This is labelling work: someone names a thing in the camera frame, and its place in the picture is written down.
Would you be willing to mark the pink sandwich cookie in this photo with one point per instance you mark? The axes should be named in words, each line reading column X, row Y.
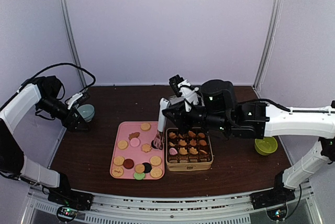
column 135, row 142
column 173, row 151

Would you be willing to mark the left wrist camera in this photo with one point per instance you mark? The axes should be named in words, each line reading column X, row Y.
column 77, row 99

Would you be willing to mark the gingerbread brown leaf cookie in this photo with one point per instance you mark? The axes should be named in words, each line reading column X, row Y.
column 134, row 135

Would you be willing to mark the pink plastic tray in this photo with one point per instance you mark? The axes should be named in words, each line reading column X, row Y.
column 138, row 156

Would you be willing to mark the black sandwich cookie upper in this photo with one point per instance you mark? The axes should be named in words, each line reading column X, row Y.
column 157, row 145

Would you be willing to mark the small round tan cookie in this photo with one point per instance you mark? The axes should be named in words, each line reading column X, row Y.
column 140, row 168

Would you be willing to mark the metal serving tongs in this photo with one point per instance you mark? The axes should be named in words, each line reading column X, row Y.
column 159, row 137

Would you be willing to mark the lone yellow sandwich cookie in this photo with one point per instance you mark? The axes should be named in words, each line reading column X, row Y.
column 145, row 126

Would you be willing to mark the yellow cookie under chip cookie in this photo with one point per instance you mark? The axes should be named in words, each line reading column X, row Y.
column 122, row 144

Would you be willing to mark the gold cookie tin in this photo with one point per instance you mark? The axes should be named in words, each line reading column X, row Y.
column 196, row 156

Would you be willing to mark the aluminium frame post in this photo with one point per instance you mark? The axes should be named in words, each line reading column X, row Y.
column 69, row 32
column 268, row 45

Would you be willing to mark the green sandwich cookie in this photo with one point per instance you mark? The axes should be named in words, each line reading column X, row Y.
column 139, row 176

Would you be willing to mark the front aluminium rail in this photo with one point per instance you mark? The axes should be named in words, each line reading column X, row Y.
column 231, row 208

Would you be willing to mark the silver tin lid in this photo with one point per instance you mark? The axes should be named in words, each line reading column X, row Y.
column 173, row 100

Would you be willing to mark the left aluminium frame post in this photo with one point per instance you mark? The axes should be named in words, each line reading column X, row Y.
column 69, row 32

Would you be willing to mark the swirl butter cookie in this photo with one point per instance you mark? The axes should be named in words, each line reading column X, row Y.
column 172, row 135

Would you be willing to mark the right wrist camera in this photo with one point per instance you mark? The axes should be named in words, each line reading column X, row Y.
column 182, row 88

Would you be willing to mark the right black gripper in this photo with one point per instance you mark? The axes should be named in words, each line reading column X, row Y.
column 177, row 110

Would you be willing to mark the yellow dotted cookie middle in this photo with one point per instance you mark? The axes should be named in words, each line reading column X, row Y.
column 155, row 160

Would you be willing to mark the pale blue ceramic bowl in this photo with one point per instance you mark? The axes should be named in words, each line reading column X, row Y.
column 87, row 112

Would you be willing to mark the green plastic bowl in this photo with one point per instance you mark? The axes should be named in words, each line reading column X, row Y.
column 266, row 146

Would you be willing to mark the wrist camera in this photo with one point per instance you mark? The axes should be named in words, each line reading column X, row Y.
column 77, row 99
column 182, row 88

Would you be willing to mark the leaf shaped tan cookie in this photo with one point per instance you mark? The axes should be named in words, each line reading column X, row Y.
column 182, row 143

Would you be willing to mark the right aluminium frame post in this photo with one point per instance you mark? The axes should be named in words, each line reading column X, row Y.
column 268, row 45

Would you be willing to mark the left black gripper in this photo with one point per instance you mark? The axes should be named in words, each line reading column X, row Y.
column 71, row 125

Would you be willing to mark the yellow dotted cookie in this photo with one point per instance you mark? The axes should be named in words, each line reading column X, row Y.
column 155, row 160
column 118, row 160

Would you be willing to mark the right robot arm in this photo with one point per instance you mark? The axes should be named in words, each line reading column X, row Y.
column 214, row 106

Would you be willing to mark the black sandwich cookie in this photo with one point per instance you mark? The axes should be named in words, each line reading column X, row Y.
column 147, row 167
column 157, row 145

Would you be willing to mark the brown chocolate cookie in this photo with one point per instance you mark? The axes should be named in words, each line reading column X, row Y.
column 128, row 163

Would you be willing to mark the yellow dotted cookie corner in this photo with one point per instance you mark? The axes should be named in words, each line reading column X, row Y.
column 156, row 172

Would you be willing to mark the yellow cookie with pink sword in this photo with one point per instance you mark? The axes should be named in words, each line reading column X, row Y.
column 117, row 171

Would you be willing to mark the flower shaped tan cookie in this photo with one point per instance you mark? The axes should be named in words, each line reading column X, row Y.
column 146, row 148

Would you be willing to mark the yellow dotted cookie left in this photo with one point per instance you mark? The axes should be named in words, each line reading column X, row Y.
column 118, row 160

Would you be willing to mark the black sandwich cookie lower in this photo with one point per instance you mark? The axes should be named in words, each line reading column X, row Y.
column 147, row 167

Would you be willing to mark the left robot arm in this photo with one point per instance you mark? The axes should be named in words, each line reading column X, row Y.
column 27, row 129

